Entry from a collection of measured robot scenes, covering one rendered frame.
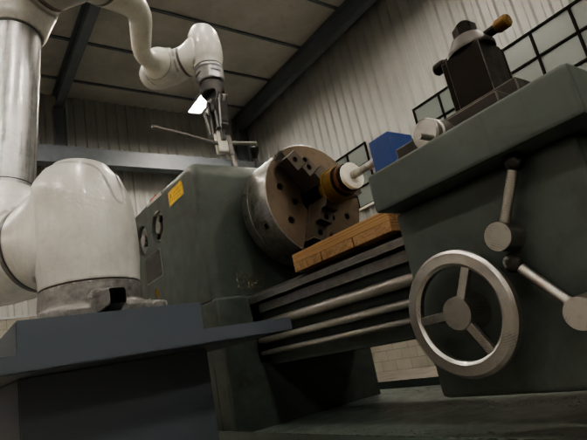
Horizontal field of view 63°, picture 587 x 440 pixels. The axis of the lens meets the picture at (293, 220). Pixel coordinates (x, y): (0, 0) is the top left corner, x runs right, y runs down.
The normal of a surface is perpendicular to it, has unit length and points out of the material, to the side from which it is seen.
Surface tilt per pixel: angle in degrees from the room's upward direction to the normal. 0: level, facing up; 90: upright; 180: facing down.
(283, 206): 90
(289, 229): 90
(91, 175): 70
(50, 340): 90
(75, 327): 90
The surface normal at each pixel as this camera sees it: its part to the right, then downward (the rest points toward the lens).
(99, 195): 0.61, -0.48
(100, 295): -0.71, -0.05
